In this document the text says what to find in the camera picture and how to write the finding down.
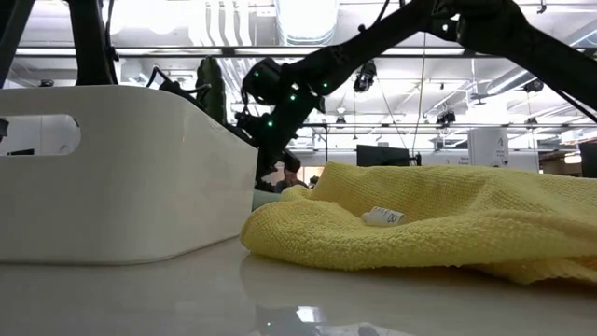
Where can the person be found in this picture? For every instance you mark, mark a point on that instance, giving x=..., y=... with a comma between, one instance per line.
x=290, y=179

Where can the black screen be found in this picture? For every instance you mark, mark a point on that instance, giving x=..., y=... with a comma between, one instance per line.
x=588, y=161

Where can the small black dome camera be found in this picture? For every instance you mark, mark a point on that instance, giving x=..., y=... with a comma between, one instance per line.
x=46, y=83

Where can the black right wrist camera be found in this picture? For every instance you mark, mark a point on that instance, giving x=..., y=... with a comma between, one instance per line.
x=248, y=128

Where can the green cactus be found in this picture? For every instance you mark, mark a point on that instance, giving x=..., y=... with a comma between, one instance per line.
x=212, y=84

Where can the white kiosk pillar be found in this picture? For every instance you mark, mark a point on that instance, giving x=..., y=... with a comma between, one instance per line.
x=487, y=149

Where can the black horizontal rail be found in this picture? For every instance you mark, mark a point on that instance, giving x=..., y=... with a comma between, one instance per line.
x=406, y=125

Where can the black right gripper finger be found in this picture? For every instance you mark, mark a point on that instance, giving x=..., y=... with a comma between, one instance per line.
x=267, y=175

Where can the white plastic bin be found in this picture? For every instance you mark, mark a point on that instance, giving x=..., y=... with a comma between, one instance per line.
x=130, y=186

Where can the pale green microfiber towel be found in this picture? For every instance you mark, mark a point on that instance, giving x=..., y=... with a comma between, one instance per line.
x=263, y=198

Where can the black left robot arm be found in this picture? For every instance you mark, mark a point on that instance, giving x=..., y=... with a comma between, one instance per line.
x=91, y=42

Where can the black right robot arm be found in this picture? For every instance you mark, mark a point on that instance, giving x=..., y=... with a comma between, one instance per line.
x=373, y=46

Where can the yellow microfiber towel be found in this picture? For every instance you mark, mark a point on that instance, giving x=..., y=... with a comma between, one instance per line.
x=443, y=224

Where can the black monitor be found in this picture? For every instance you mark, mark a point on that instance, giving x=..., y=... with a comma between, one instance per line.
x=382, y=156

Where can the black hanging spotlight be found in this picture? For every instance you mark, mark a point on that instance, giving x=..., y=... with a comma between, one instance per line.
x=446, y=117
x=533, y=85
x=366, y=77

